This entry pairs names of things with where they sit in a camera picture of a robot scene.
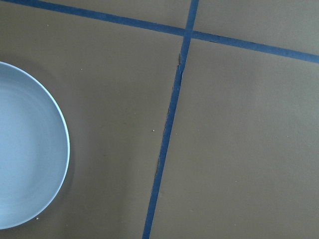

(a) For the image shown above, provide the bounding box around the blue plate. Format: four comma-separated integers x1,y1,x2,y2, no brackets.
0,62,70,230

